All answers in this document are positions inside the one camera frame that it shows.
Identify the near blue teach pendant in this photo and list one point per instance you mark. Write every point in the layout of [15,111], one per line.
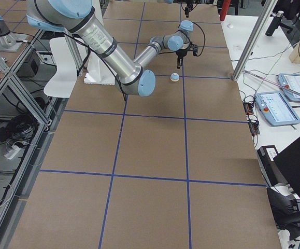
[276,109]

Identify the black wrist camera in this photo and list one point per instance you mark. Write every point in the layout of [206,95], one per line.
[194,49]

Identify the grey box under table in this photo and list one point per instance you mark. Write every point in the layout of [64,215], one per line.
[30,66]

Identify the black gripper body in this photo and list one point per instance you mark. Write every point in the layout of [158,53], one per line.
[187,10]
[181,53]

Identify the far blue teach pendant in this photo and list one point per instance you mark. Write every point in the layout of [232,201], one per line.
[293,82]

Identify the orange circuit board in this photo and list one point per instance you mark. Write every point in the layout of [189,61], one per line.
[252,118]

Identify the blue teach pendant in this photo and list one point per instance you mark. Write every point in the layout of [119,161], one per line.
[276,109]
[293,82]

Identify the white pedestal column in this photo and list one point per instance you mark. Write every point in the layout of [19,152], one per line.
[95,70]

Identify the aluminium frame table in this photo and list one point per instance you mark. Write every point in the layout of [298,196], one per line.
[27,119]

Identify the white chair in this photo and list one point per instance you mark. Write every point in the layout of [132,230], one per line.
[62,83]

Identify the black monitor on stand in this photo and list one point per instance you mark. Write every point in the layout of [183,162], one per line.
[288,163]

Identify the aluminium frame post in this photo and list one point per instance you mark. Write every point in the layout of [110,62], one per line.
[253,38]

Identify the red fire extinguisher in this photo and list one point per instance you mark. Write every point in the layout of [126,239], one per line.
[224,9]

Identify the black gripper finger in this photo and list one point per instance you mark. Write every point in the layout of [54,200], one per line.
[179,62]
[186,11]

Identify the white power strip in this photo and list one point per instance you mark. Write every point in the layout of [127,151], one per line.
[12,152]

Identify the black desktop box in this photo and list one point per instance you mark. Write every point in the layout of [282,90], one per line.
[271,174]

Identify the blue and cream bell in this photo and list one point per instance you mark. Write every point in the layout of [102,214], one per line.
[174,77]

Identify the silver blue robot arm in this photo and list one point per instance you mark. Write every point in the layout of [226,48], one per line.
[78,17]
[186,5]

